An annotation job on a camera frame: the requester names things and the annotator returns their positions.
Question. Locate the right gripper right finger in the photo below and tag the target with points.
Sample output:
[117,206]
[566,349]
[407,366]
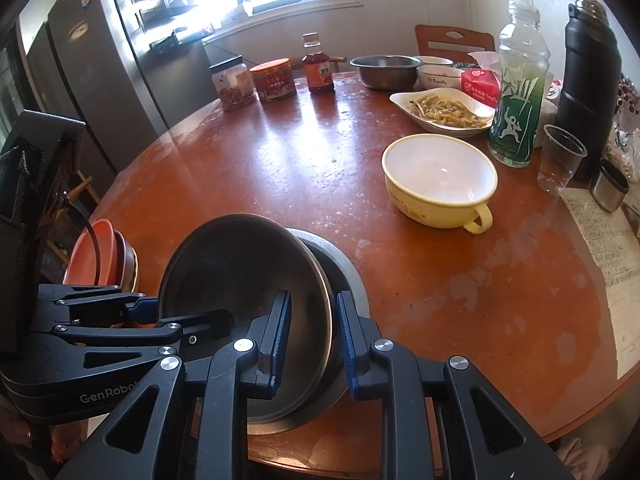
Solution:
[440,420]

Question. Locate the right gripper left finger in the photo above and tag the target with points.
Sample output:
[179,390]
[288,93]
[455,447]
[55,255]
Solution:
[142,437]

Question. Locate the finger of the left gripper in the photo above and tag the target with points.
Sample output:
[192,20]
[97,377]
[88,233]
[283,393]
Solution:
[201,333]
[93,305]

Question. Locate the salmon pink plastic plate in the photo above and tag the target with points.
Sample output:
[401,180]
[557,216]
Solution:
[82,267]

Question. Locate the brown plate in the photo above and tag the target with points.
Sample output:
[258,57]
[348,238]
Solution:
[127,274]

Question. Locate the steel bowl small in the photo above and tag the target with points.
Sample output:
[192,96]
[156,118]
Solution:
[237,263]

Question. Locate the steel bowl wide rim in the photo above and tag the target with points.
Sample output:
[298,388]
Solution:
[313,379]

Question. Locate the yellow enamel bowl with handle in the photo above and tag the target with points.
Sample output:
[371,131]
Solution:
[440,182]

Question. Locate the paper sheet on table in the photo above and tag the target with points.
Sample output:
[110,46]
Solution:
[614,248]

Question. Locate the grey refrigerator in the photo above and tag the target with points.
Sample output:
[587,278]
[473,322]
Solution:
[129,69]

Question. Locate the clear jar black lid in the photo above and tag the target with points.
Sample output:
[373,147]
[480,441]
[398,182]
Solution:
[233,83]

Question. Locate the red jar orange lid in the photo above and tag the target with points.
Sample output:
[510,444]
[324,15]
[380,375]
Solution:
[273,80]

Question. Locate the steel thermos cap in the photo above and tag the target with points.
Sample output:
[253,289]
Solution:
[609,186]

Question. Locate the brown sauce bottle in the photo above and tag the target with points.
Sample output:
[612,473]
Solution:
[316,65]

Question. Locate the clear plastic cup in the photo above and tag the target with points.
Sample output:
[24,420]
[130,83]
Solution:
[561,155]

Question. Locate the steel bowl far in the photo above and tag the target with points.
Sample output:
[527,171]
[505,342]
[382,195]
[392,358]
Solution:
[385,72]

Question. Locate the white dish with noodles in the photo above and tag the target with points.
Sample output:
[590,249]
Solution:
[447,111]

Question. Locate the red tissue pack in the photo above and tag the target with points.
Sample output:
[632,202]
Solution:
[481,85]

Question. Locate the white ceramic bowl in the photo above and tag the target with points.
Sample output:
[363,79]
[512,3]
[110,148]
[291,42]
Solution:
[435,72]

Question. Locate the black thermos flask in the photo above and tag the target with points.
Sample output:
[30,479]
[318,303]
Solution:
[591,74]

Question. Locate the green label plastic bottle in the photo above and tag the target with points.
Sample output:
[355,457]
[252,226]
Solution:
[524,63]

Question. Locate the wooden chair far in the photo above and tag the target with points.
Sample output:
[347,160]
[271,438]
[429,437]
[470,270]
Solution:
[453,42]

